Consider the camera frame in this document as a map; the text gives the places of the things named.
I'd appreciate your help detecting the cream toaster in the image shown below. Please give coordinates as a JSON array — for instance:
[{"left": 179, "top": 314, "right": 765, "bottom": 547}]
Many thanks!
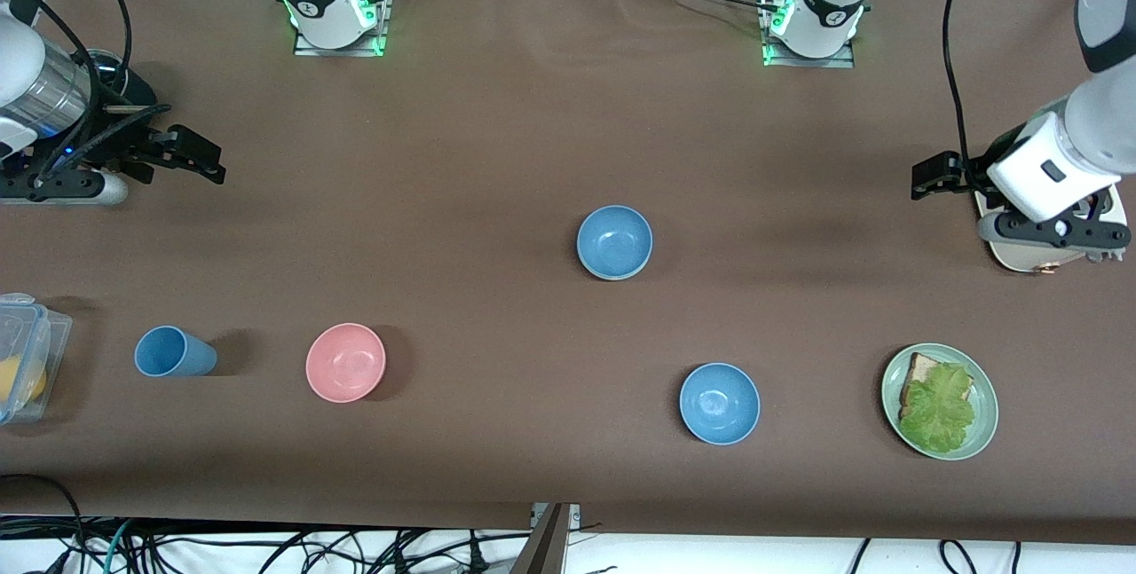
[{"left": 974, "top": 188, "right": 1130, "bottom": 274}]

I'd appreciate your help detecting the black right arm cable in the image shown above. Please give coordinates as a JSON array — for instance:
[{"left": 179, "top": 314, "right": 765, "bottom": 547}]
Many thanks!
[{"left": 0, "top": 0, "right": 134, "bottom": 180}]

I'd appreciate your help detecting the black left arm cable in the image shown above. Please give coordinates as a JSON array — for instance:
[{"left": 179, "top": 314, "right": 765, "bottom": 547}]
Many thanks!
[{"left": 943, "top": 0, "right": 999, "bottom": 171}]

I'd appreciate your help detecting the blue bowl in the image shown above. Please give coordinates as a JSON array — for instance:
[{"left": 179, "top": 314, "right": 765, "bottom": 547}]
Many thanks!
[
  {"left": 679, "top": 362, "right": 761, "bottom": 446},
  {"left": 576, "top": 205, "right": 654, "bottom": 279}
]

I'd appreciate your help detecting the black pot with lid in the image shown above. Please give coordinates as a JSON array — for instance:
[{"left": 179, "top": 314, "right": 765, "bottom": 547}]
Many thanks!
[{"left": 89, "top": 51, "right": 130, "bottom": 98}]

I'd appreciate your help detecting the blue cup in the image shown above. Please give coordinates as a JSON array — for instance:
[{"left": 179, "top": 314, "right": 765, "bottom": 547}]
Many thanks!
[{"left": 134, "top": 326, "right": 218, "bottom": 378}]

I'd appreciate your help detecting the black looped cable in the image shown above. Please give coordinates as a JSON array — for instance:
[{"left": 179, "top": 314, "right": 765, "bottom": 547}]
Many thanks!
[{"left": 0, "top": 474, "right": 87, "bottom": 574}]

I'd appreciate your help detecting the yellow fruit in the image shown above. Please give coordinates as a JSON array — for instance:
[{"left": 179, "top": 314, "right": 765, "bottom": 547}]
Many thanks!
[{"left": 0, "top": 357, "right": 47, "bottom": 406}]

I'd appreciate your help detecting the green lettuce leaf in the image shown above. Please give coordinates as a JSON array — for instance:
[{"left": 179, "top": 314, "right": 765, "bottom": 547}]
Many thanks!
[{"left": 898, "top": 363, "right": 977, "bottom": 455}]

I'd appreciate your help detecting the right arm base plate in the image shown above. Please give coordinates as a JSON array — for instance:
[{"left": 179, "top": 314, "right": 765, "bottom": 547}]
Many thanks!
[{"left": 293, "top": 0, "right": 392, "bottom": 58}]

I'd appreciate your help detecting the grey metal bracket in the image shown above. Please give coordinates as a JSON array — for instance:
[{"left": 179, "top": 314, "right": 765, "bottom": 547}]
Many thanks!
[{"left": 531, "top": 503, "right": 582, "bottom": 529}]

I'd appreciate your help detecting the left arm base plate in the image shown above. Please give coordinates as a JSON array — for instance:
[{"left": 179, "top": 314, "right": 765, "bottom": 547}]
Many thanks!
[{"left": 761, "top": 0, "right": 857, "bottom": 69}]

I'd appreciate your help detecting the green plate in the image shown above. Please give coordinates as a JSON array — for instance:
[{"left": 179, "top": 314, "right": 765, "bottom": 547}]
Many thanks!
[{"left": 881, "top": 342, "right": 999, "bottom": 461}]

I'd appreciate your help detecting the clear container with blue lid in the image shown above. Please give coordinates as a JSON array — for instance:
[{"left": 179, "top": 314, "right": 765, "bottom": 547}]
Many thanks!
[{"left": 0, "top": 293, "right": 74, "bottom": 426}]

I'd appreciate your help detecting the dark metal pole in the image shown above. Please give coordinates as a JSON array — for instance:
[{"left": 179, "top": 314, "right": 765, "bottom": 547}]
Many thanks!
[{"left": 510, "top": 503, "right": 571, "bottom": 574}]

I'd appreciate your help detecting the bread slice under lettuce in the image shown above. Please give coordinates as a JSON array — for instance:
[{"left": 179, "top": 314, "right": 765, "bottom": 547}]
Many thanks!
[{"left": 899, "top": 352, "right": 974, "bottom": 420}]

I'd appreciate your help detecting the teal cable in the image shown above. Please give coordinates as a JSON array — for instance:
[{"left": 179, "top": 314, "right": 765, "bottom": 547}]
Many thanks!
[{"left": 105, "top": 518, "right": 136, "bottom": 574}]

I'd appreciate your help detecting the brown table cover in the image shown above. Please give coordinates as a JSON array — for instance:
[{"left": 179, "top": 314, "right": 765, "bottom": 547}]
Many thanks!
[{"left": 0, "top": 0, "right": 1136, "bottom": 548}]

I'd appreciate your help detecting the pink bowl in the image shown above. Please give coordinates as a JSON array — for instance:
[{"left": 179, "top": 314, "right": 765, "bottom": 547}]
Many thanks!
[{"left": 305, "top": 323, "right": 388, "bottom": 404}]

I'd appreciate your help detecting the green bowl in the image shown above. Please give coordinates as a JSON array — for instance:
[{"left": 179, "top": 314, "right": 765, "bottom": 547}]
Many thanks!
[{"left": 581, "top": 259, "right": 651, "bottom": 282}]

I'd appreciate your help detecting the black pot with blue handle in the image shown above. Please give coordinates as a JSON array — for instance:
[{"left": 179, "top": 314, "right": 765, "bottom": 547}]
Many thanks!
[{"left": 89, "top": 51, "right": 160, "bottom": 114}]

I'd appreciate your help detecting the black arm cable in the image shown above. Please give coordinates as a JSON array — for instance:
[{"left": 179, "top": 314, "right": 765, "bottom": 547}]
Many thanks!
[
  {"left": 943, "top": 0, "right": 999, "bottom": 171},
  {"left": 0, "top": 0, "right": 134, "bottom": 180}
]

